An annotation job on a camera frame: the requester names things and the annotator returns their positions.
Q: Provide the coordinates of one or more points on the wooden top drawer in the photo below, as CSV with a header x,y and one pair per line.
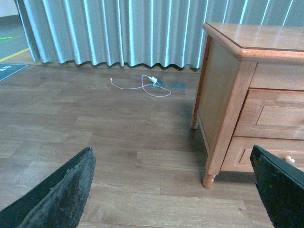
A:
x,y
277,114

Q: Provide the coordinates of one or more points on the grey floor socket plate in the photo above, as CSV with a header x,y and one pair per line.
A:
x,y
158,83

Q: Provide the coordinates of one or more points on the wooden drawer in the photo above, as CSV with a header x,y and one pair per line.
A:
x,y
277,114
237,157

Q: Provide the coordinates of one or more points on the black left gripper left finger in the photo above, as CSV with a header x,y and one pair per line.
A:
x,y
58,201

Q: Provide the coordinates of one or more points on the grey floor cover plate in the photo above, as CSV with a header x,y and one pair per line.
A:
x,y
177,86

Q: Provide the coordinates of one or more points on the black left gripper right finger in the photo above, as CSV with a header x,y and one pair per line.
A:
x,y
281,188

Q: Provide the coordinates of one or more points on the grey pleated curtain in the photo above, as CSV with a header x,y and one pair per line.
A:
x,y
137,32

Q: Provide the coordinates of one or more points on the wooden lower drawer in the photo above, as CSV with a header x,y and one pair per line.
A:
x,y
237,157

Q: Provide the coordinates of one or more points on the wooden nightstand cabinet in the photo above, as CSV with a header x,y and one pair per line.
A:
x,y
239,57

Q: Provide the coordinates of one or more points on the round lower drawer knob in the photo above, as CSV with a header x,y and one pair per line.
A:
x,y
289,160

